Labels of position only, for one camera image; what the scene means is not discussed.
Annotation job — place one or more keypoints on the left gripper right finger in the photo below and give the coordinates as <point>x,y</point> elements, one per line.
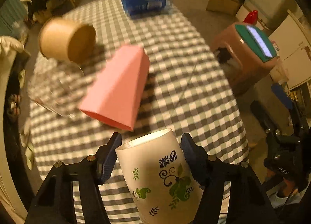
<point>248,201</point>

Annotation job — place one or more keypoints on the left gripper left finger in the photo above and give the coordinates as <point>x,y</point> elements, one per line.
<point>54,202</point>

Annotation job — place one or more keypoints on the white floral paper cup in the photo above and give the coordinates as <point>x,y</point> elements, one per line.
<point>159,179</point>

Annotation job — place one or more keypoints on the clear plastic cup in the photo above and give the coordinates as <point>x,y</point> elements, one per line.
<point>51,85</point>

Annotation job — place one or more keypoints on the pink hexagonal cup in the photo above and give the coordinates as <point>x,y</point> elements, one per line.
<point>115,96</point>

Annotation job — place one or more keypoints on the brown kraft paper cup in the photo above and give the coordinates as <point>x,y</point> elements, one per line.
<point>66,40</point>

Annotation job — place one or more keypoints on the brown plastic stool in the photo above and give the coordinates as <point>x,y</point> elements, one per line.
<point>242,67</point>

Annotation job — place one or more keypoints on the green cushion pad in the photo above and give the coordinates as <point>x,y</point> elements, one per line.
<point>250,42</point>

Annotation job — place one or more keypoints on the checkered tablecloth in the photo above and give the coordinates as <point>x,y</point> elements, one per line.
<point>186,90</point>

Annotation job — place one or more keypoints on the red thermos bottle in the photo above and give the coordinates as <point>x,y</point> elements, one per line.
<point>252,17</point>

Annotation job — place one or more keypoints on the white small fridge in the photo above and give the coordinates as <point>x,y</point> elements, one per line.
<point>273,12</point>

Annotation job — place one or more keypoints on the cardboard box on floor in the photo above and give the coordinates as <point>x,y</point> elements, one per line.
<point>230,7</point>

